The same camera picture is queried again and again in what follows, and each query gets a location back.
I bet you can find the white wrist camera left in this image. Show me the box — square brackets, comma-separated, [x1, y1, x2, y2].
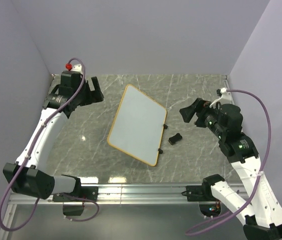
[71, 63, 83, 75]

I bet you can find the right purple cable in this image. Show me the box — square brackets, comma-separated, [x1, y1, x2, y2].
[184, 88, 272, 236]

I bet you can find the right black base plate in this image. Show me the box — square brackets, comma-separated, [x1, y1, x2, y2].
[181, 185, 217, 202]

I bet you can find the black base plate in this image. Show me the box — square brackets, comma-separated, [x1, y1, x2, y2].
[52, 186, 99, 202]
[181, 185, 217, 202]

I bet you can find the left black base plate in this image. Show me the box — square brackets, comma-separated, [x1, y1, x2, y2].
[52, 186, 99, 202]

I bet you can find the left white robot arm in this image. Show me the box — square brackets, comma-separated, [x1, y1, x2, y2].
[3, 70, 104, 201]

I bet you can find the yellow framed whiteboard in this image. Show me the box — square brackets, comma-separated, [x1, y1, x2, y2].
[107, 84, 167, 167]

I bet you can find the yellow whiteboard eraser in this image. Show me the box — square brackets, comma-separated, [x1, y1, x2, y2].
[168, 133, 183, 145]

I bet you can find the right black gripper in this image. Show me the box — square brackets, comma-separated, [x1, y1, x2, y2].
[179, 96, 225, 138]

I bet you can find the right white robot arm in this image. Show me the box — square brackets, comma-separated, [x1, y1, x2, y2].
[179, 98, 282, 240]

